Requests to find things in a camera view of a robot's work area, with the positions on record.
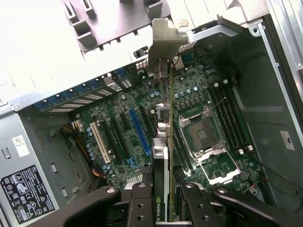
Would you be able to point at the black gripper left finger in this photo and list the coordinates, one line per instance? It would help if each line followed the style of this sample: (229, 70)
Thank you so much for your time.
(142, 208)

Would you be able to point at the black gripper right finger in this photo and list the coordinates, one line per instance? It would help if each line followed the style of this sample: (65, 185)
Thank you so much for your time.
(196, 208)

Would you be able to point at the silver chipset heatsink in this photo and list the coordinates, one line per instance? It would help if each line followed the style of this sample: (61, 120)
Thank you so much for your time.
(135, 182)

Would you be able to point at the open metal socket cover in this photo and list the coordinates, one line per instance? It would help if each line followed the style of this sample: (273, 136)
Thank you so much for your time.
(220, 165)

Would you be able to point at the coin cell battery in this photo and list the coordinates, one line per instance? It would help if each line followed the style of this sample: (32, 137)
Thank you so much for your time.
(243, 175)

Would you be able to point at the blue expansion slot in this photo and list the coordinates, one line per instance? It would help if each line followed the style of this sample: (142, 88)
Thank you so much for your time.
(139, 132)

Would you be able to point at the CPU socket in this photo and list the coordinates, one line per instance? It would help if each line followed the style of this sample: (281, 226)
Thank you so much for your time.
(201, 132)

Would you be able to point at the white expansion slot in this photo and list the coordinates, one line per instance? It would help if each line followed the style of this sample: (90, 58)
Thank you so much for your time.
(100, 143)

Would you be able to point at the green motherboard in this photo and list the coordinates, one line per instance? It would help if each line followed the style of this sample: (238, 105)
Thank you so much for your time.
(132, 101)

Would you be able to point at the open black PC case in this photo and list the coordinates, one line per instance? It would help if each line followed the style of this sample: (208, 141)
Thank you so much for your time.
(260, 106)

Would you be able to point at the grey power supply unit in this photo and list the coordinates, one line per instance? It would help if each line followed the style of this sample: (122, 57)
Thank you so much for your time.
(28, 165)

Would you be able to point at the grey parts rack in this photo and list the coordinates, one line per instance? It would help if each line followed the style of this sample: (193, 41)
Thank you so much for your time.
(81, 28)

